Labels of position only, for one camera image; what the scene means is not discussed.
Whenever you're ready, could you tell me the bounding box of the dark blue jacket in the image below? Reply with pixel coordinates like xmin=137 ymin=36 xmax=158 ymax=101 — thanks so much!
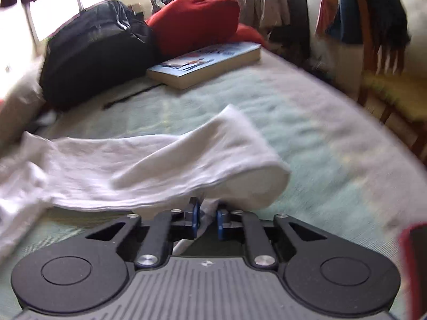
xmin=329 ymin=0 xmax=411 ymax=74

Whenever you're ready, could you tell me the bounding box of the black strap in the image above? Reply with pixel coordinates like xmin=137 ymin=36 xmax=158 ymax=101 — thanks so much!
xmin=103 ymin=85 xmax=164 ymax=110

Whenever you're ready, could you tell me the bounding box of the red cushion behind backpack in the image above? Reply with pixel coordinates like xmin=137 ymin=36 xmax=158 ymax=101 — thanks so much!
xmin=146 ymin=0 xmax=267 ymax=57

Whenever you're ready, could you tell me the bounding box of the dark red-edged object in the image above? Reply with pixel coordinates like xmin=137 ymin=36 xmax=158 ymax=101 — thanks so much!
xmin=397 ymin=223 xmax=427 ymax=320

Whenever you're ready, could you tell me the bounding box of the black hanging coat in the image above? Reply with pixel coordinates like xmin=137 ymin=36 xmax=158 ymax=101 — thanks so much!
xmin=277 ymin=0 xmax=312 ymax=61

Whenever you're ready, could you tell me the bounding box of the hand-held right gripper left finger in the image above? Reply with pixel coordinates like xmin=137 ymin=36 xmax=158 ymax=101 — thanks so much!
xmin=86 ymin=197 xmax=200 ymax=269

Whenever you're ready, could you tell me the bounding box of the white printed t-shirt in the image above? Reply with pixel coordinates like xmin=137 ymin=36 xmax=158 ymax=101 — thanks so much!
xmin=0 ymin=104 xmax=291 ymax=264

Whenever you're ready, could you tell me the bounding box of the black backpack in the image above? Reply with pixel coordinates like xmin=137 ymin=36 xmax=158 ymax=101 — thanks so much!
xmin=39 ymin=0 xmax=161 ymax=112

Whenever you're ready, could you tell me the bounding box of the window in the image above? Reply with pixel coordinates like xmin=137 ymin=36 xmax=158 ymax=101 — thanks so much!
xmin=20 ymin=0 xmax=151 ymax=37

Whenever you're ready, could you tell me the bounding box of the grey pillow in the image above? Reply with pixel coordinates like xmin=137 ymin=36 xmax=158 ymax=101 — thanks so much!
xmin=0 ymin=57 xmax=45 ymax=144

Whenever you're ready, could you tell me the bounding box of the wooden chair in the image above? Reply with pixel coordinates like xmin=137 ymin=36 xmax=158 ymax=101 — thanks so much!
xmin=350 ymin=0 xmax=427 ymax=161

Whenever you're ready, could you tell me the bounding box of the blue paperback book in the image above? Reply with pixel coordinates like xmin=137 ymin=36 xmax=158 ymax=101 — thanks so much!
xmin=146 ymin=42 xmax=262 ymax=90

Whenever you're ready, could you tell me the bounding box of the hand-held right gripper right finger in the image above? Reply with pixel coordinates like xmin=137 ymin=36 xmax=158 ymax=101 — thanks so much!
xmin=217 ymin=209 xmax=329 ymax=269

